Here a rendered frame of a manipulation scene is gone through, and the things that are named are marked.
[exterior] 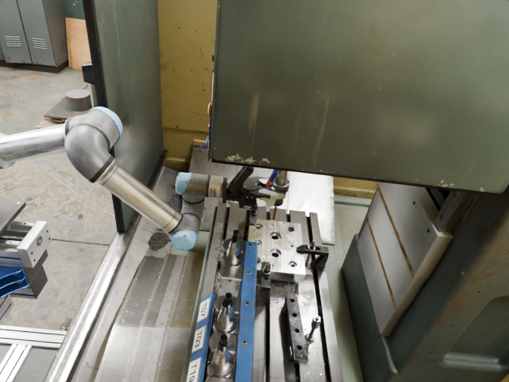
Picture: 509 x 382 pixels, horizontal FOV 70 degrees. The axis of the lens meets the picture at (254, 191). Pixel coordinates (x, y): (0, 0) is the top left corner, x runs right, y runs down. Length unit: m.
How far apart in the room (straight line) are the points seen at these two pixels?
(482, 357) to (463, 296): 0.42
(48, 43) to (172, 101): 3.71
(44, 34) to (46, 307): 3.93
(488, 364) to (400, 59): 1.12
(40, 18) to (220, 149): 5.06
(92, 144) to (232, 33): 0.57
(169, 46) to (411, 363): 1.80
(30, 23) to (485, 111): 5.47
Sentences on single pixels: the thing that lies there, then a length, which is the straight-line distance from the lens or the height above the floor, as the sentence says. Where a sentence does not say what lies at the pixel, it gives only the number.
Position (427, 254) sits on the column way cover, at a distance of 1.17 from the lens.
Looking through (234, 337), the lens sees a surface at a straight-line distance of 0.98.
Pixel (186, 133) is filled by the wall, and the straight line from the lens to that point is 2.31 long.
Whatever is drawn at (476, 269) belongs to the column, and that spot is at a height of 1.41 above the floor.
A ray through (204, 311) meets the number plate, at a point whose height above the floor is 0.94.
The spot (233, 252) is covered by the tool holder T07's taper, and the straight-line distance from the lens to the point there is 1.09.
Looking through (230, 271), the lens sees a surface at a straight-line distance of 1.10.
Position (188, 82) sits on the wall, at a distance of 2.16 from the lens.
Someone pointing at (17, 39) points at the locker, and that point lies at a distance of 5.94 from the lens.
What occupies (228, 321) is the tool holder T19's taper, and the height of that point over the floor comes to 1.25.
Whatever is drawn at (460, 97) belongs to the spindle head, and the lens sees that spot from 0.79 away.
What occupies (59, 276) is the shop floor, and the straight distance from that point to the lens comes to 2.81.
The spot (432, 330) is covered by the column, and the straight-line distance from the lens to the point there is 1.27.
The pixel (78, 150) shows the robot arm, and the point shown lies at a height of 1.49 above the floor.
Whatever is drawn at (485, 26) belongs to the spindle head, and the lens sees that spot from 0.76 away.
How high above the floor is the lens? 2.05
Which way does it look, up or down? 37 degrees down
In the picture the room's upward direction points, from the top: 8 degrees clockwise
